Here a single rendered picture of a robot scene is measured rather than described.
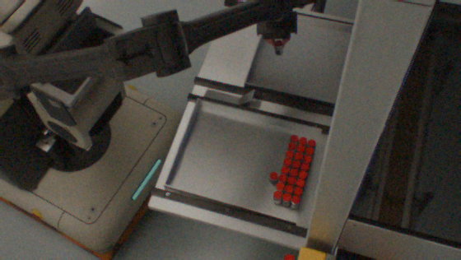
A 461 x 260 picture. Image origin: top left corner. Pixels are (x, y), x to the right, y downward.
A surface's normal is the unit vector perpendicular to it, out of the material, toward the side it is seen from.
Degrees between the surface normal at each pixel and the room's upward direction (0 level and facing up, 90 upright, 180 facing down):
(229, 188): 0
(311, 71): 0
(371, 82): 90
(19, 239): 0
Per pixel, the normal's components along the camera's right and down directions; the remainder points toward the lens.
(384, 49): -0.29, 0.86
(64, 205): -0.05, -0.46
